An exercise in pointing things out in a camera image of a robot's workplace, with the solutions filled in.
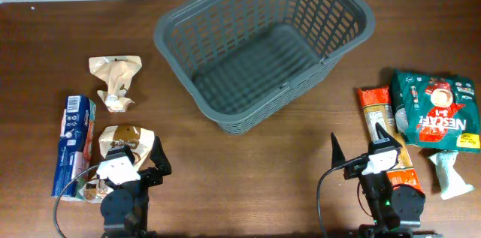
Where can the beige brown snack pouch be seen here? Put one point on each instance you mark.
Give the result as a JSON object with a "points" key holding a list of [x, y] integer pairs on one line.
{"points": [[139, 140]]}

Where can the crumpled beige paper pouch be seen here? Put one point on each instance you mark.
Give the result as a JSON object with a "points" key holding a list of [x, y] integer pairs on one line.
{"points": [[117, 72]]}

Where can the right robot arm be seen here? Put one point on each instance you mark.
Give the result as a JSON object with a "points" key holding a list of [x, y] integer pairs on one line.
{"points": [[395, 209]]}

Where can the orange spaghetti packet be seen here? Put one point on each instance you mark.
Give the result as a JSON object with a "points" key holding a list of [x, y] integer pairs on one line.
{"points": [[376, 105]]}

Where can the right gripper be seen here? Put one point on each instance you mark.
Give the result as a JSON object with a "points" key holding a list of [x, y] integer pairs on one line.
{"points": [[353, 168]]}

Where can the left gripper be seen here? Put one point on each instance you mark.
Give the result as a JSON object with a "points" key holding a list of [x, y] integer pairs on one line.
{"points": [[146, 174]]}

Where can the pale green crumpled wrapper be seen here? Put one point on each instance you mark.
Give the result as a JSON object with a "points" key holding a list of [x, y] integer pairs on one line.
{"points": [[451, 183]]}

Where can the green Nescafe coffee bag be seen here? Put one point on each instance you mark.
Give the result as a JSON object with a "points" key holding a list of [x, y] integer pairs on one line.
{"points": [[436, 112]]}

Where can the blue Kleenex tissue pack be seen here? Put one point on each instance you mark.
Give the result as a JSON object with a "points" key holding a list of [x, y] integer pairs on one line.
{"points": [[74, 148]]}

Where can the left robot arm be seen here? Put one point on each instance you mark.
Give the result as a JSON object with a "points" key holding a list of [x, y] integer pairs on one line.
{"points": [[125, 209]]}

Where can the grey plastic shopping basket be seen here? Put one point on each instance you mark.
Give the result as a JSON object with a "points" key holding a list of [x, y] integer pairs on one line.
{"points": [[243, 60]]}

